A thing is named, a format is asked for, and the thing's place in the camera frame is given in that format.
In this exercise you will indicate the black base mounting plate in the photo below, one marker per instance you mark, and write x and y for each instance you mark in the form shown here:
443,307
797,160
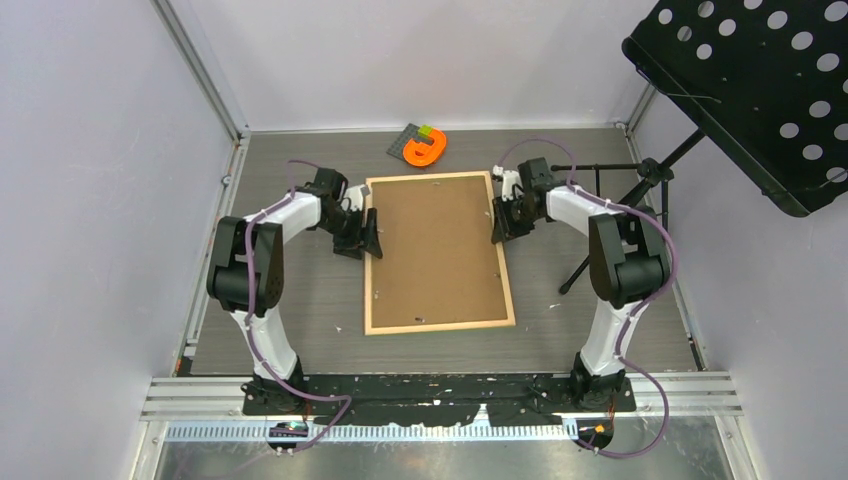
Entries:
441,400

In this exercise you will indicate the green building brick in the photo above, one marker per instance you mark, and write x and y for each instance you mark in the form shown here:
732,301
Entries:
424,133

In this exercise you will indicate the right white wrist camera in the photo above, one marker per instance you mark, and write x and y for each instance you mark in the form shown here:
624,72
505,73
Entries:
510,183

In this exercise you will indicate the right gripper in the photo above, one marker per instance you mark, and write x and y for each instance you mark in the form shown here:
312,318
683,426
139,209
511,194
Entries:
504,229

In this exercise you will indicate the orange plastic horseshoe piece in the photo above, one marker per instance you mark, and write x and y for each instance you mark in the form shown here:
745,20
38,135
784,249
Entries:
421,154

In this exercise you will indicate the aluminium rail frame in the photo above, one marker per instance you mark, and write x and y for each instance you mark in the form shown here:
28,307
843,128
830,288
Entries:
686,425

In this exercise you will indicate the black perforated music stand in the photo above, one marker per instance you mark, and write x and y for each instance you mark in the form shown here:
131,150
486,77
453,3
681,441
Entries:
765,81

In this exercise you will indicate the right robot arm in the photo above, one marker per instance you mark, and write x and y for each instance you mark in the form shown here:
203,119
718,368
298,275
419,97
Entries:
628,264

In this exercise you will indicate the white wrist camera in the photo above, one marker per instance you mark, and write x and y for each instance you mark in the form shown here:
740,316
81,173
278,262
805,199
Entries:
510,183
354,198

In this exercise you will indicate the grey building baseplate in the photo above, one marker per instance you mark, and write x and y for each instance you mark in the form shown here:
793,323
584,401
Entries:
396,147

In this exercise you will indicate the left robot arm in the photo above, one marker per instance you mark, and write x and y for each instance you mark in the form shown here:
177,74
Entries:
246,273

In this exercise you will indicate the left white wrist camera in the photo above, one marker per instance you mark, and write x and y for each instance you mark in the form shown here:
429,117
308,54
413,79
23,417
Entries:
354,198

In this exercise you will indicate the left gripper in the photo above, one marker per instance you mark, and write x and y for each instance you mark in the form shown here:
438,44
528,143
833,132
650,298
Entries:
364,239

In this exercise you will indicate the wooden picture frame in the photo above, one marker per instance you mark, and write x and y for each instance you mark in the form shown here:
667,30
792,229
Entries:
507,278

